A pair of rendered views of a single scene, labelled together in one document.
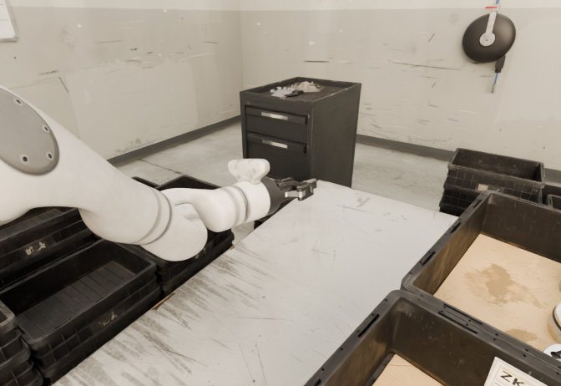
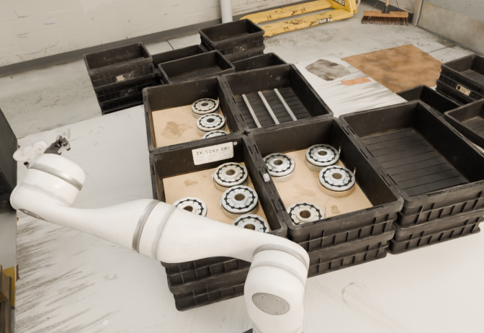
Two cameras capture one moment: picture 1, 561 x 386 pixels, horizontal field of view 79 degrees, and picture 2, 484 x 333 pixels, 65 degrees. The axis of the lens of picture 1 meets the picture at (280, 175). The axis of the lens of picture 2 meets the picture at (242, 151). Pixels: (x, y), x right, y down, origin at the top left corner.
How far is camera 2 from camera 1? 0.68 m
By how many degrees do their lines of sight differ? 48
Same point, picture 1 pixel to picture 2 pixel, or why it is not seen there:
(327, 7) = not seen: outside the picture
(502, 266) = (171, 121)
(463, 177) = (104, 76)
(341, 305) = (117, 191)
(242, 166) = (28, 151)
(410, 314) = (160, 158)
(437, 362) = (177, 167)
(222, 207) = not seen: hidden behind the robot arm
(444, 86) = not seen: outside the picture
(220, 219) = not seen: hidden behind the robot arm
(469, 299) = (169, 142)
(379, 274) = (119, 164)
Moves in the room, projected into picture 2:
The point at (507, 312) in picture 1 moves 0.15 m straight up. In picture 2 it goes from (184, 137) to (177, 101)
